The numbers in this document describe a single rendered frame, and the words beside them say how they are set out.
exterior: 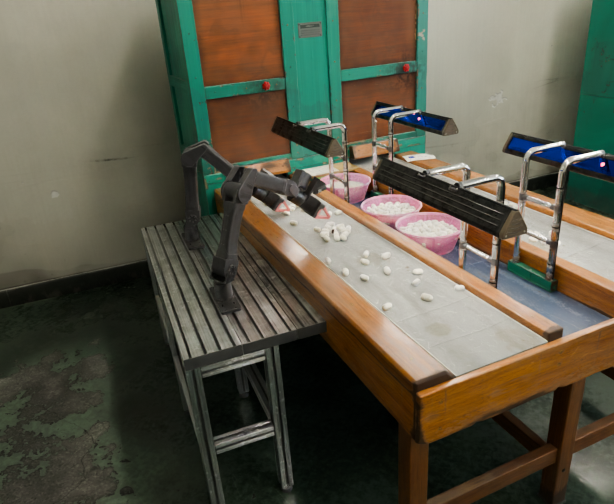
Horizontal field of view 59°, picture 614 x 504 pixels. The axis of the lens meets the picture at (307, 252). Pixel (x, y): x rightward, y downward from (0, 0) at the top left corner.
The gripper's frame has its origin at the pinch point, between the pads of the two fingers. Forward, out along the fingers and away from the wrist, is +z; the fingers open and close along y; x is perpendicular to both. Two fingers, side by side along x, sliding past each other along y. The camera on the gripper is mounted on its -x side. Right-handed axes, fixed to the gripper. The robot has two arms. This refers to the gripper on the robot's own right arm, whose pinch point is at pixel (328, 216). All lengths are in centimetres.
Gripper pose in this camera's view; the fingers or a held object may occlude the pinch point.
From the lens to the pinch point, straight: 218.9
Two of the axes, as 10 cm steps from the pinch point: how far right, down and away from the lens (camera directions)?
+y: -4.1, -3.5, 8.4
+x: -5.4, 8.4, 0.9
